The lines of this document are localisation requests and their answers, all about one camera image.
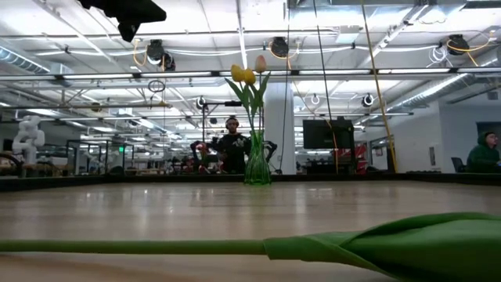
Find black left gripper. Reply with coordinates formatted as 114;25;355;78
77;0;168;43

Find yellow artificial tulip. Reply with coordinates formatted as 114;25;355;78
225;64;255;136
243;68;263;136

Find peach artificial tulip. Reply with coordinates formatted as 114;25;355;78
254;54;272;136

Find large foreground green tulip stem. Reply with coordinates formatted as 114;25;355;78
0;211;501;282

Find green glass vase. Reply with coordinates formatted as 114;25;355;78
244;131;272;186

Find white square pillar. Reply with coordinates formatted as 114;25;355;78
264;81;297;175

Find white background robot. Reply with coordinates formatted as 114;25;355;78
11;114;46;165

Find black monitor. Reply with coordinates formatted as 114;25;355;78
301;116;355;150

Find red printed panel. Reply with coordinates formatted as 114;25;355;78
351;143;369;173

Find black office chair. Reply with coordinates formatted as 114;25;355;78
450;156;467;174

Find black hanging cable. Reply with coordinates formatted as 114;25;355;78
278;0;290;174
312;0;341;175

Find black table edge rail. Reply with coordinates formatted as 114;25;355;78
0;172;501;193

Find yellow hanging cable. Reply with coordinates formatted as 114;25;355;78
359;0;398;174

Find silver ventilation duct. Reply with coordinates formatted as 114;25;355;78
385;58;501;114

